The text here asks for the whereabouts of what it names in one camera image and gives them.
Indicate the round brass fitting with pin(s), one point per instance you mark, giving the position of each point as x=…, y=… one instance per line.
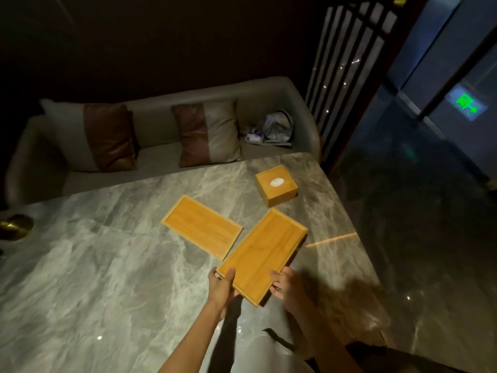
x=14, y=227

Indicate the beige sofa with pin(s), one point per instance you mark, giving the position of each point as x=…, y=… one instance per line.
x=163, y=139

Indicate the person's right forearm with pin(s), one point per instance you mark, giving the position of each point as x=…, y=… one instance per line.
x=328, y=340

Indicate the person's left forearm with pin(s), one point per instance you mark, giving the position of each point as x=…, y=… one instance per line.
x=191, y=342

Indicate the dark slatted wooden screen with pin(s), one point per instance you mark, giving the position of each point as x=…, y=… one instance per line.
x=349, y=69

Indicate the deep bamboo tray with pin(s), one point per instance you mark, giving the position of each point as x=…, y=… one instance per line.
x=262, y=256

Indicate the white plastic bag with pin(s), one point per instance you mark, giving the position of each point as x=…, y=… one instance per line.
x=278, y=127

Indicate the white tissue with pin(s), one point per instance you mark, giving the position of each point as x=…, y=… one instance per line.
x=276, y=182

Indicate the person's right thumb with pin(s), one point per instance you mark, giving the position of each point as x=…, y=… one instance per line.
x=277, y=275

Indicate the person's left hand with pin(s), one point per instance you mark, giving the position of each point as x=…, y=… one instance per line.
x=219, y=289

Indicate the brown and beige cushion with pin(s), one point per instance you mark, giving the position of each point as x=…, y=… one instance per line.
x=97, y=135
x=207, y=132

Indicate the small white packet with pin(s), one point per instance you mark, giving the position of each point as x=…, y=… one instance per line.
x=254, y=137

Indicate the person's left thumb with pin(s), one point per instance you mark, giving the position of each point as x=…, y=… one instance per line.
x=230, y=276

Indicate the bamboo tissue box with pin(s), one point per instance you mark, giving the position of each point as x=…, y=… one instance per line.
x=276, y=186

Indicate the person's right hand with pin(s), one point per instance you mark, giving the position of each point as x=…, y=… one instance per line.
x=289, y=288

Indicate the flat bamboo tray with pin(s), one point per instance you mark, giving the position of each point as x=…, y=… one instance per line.
x=202, y=226

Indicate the green exit sign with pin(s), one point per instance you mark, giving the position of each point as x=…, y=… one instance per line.
x=465, y=102

